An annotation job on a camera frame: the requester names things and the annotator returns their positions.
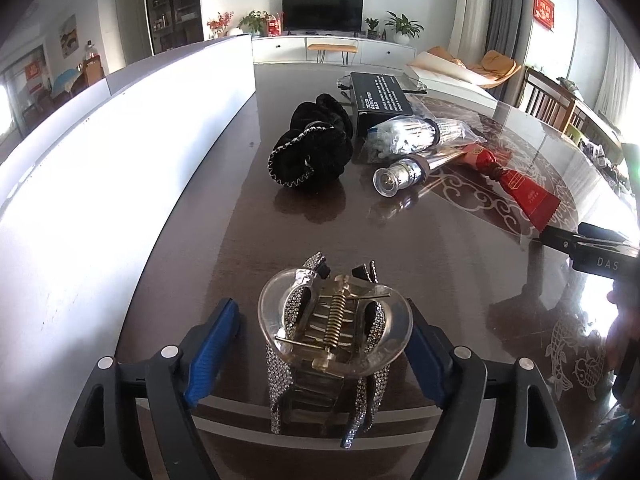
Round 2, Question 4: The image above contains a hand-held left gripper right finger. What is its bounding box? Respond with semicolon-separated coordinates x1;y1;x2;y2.
405;299;578;480

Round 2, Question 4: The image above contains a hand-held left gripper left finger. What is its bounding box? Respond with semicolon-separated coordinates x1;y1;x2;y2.
52;297;242;480

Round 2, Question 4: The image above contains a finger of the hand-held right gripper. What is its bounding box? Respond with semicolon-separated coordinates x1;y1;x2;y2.
537;225;587;262
577;221;632;246

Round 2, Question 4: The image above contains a red tube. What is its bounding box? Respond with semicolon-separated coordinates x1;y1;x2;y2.
461;141;562;252

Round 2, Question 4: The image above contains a rhinestone bow hair clip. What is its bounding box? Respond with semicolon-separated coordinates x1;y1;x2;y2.
267;252;392;449

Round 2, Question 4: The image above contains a clear hair claw clip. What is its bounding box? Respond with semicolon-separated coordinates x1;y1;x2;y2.
257;267;415;434

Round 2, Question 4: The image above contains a person's right hand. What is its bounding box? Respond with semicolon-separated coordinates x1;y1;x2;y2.
604;285;630;383

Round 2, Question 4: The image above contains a cluttered wooden sideboard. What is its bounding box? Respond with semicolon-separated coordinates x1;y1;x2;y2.
569;94;640;197

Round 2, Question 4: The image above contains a dark wooden chair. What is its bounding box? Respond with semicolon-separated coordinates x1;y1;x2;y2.
519;65;577;129

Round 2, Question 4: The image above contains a white sheer curtain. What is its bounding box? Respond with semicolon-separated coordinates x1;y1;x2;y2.
594;34;640;137

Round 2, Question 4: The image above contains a silver capped tube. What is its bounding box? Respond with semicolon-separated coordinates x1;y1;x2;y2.
372;149;472;199

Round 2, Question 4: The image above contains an orange lounge chair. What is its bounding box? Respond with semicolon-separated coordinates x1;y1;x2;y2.
412;45;522;89

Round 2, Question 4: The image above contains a plastic bag of cotton swabs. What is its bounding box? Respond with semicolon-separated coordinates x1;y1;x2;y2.
362;98;489;167

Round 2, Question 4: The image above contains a flat white box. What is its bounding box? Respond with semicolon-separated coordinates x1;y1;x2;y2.
405;52;499;107

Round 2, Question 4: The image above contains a white foam board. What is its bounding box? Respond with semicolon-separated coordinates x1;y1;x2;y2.
0;33;257;413

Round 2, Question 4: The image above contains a black scrunchie with white trim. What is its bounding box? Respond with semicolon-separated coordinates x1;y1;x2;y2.
267;127;354;192

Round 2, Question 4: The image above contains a grey curtain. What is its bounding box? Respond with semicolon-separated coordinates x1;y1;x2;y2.
482;0;539;107

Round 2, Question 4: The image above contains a black box with white text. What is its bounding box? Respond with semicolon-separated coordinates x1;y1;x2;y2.
348;71;417;139

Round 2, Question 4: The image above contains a covered standing air conditioner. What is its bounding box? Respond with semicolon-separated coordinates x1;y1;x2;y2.
447;0;494;64

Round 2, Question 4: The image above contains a plain black scrunchie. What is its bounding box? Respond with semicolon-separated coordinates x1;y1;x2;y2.
290;92;355;137

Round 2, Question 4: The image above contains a large plant in white pot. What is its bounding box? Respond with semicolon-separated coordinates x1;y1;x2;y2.
383;11;425;45

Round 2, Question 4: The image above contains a wooden bench with metal legs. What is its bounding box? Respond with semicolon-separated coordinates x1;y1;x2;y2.
307;42;359;65

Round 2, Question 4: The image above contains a small wooden cabinet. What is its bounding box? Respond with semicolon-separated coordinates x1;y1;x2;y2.
82;57;106;86

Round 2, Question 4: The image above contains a blue cloth cover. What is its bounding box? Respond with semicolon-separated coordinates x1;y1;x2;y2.
49;69;81;96

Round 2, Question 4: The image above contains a white television cabinet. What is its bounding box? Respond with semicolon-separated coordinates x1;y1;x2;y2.
249;32;417;66

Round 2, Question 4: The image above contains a black television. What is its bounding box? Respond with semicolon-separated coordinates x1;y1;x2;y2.
281;0;364;33

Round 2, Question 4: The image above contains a red door poster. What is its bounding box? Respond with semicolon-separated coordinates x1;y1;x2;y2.
24;59;46;94

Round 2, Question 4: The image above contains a red flower bouquet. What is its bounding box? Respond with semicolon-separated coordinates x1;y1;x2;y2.
206;11;235;39

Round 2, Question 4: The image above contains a green leafy potted plant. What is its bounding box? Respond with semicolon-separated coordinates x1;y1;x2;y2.
238;9;270;37

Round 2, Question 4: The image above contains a white door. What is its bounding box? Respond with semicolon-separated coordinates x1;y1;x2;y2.
114;0;151;66

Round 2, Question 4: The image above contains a dark glass display cabinet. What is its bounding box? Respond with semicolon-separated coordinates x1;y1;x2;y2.
142;0;204;56

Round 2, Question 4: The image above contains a red wall hanging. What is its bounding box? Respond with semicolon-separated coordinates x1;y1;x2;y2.
533;0;557;34

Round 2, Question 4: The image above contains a wall painting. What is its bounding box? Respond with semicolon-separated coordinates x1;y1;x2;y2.
58;13;79;56

